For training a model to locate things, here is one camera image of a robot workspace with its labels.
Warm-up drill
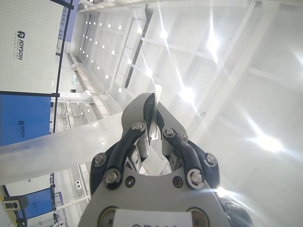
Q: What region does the robot body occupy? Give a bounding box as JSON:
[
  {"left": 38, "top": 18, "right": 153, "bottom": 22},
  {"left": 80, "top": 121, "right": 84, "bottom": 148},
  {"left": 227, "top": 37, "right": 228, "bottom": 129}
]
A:
[{"left": 217, "top": 196, "right": 254, "bottom": 227}]

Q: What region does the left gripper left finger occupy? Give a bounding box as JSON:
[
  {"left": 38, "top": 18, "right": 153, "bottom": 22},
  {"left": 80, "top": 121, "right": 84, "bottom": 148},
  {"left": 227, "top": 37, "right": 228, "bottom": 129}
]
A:
[{"left": 91, "top": 92, "right": 158, "bottom": 191}]

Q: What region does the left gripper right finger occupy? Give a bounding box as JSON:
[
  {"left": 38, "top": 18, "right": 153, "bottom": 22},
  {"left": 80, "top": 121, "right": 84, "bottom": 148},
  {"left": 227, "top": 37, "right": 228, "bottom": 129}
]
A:
[{"left": 155, "top": 101, "right": 221, "bottom": 190}]

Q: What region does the translucent white plastic sheet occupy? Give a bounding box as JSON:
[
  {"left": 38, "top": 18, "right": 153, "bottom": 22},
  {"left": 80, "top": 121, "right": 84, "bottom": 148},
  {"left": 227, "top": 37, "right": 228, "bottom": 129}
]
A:
[{"left": 0, "top": 85, "right": 171, "bottom": 184}]

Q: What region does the blue perforated partition panel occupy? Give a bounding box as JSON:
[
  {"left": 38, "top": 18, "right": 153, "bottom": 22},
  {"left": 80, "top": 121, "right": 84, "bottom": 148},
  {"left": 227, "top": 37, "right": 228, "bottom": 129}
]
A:
[{"left": 0, "top": 91, "right": 60, "bottom": 147}]

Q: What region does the white perforated partition panel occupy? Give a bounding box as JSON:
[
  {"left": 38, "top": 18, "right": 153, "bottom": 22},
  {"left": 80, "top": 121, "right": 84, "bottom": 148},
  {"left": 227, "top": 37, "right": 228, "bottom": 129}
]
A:
[{"left": 0, "top": 0, "right": 79, "bottom": 96}]

